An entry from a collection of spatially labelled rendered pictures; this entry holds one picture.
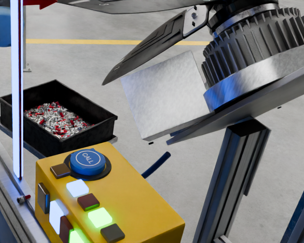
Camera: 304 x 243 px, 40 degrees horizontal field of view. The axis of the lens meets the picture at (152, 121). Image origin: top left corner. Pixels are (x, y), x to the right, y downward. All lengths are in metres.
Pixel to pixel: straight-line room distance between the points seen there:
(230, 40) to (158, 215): 0.42
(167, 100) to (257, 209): 1.47
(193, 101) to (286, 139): 2.08
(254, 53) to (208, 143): 1.83
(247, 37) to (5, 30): 0.43
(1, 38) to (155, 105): 0.31
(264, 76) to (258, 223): 1.48
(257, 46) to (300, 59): 0.07
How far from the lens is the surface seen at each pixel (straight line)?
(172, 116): 0.81
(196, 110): 0.81
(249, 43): 0.77
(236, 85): 0.73
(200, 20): 0.91
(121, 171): 0.49
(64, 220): 0.45
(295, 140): 2.89
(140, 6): 0.68
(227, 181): 1.00
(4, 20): 0.82
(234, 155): 0.95
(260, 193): 2.32
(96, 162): 0.49
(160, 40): 0.96
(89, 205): 0.44
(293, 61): 0.73
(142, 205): 0.46
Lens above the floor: 1.38
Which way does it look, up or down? 31 degrees down
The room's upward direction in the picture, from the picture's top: 11 degrees clockwise
